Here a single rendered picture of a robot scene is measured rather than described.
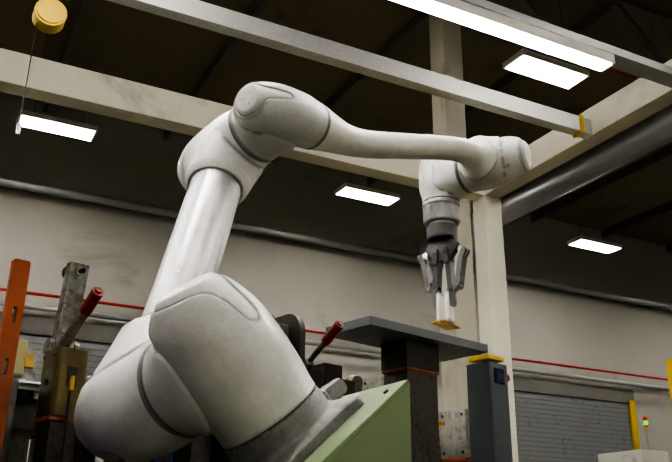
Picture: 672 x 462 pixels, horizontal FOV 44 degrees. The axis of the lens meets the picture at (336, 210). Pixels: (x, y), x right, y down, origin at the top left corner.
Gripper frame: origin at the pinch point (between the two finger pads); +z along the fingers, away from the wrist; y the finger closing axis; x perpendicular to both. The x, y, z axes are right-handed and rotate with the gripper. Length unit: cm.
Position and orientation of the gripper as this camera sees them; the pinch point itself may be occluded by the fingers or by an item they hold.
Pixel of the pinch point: (445, 307)
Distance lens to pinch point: 194.5
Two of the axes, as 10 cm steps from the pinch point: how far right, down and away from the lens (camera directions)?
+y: -8.2, 2.1, 5.3
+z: -0.1, 9.3, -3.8
